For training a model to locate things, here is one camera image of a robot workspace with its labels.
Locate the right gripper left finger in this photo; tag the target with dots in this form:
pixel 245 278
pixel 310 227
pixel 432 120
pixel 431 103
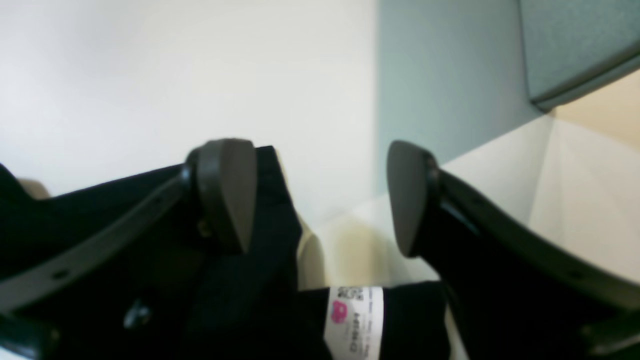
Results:
pixel 42 252

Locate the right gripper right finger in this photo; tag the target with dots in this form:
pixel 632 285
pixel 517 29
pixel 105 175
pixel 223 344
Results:
pixel 513 294

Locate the black T-shirt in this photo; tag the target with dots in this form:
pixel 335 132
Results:
pixel 173 294

